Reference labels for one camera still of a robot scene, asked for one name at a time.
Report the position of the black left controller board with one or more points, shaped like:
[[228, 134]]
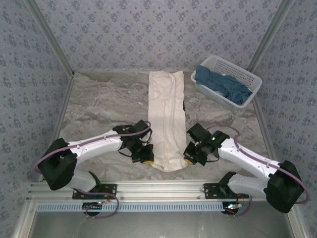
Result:
[[92, 206]]

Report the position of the black right controller board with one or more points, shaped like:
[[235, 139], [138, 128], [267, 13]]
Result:
[[231, 207]]

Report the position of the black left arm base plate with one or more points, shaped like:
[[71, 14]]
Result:
[[109, 189]]

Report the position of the cream t-shirt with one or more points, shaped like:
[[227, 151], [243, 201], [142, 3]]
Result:
[[166, 124]]

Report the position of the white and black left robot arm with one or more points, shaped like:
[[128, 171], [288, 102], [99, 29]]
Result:
[[99, 145]]

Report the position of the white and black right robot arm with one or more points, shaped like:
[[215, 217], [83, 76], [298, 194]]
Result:
[[247, 161]]

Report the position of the blue t-shirt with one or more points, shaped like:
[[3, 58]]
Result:
[[223, 84]]

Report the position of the black controller board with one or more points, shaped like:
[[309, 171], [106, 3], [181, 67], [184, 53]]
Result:
[[231, 207], [92, 206]]

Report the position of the white plastic basket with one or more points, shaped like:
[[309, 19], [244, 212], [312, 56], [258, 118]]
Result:
[[237, 72]]

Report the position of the aluminium table side rail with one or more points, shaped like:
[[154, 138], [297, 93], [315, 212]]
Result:
[[59, 119]]

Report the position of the aluminium frame post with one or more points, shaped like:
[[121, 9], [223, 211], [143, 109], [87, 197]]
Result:
[[49, 37], [270, 34]]

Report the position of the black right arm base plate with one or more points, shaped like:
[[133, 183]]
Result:
[[213, 192]]

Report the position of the aluminium mounting rail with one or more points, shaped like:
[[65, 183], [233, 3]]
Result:
[[161, 189]]

